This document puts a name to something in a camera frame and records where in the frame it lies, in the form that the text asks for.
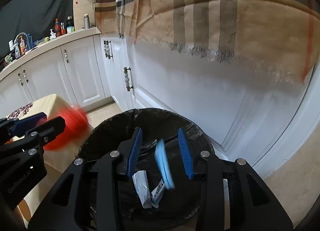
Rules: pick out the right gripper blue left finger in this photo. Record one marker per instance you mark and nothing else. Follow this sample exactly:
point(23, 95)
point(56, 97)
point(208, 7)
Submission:
point(133, 152)

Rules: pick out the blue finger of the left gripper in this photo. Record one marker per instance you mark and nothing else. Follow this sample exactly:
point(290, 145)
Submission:
point(48, 131)
point(21, 126)

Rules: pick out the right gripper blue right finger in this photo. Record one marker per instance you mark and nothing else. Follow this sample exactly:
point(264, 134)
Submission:
point(187, 153)

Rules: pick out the light blue round lid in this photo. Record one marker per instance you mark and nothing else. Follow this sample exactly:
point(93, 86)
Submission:
point(163, 165)

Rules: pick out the red bag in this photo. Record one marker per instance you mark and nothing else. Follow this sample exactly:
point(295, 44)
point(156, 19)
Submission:
point(76, 126)

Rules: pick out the black lined trash bin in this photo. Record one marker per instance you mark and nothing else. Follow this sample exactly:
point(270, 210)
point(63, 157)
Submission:
point(177, 206)

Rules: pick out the white paper wrapper trash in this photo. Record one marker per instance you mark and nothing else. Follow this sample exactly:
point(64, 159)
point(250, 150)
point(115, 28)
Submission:
point(147, 198)

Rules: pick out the white kitchen cabinets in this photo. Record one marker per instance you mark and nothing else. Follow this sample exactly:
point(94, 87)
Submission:
point(244, 113)

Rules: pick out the floral beige tablecloth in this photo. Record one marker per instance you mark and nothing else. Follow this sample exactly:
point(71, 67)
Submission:
point(55, 162)

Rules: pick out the orange dish soap bottle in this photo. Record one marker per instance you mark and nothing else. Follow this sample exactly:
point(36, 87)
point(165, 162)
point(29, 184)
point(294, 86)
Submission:
point(22, 46)

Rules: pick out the red sauce bottle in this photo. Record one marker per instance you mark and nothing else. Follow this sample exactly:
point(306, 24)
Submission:
point(57, 28)

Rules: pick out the dark lidded jar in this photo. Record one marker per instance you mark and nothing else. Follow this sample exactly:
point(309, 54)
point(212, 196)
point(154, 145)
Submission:
point(70, 24)

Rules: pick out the steel thermos bottle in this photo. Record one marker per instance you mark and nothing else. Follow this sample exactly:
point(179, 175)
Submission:
point(86, 21)

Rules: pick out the black window curtain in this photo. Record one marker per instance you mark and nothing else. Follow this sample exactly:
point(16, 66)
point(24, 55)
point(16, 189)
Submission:
point(35, 17)

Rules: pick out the plaid beige scarf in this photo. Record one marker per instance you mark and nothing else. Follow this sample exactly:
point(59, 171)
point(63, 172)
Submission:
point(277, 36)

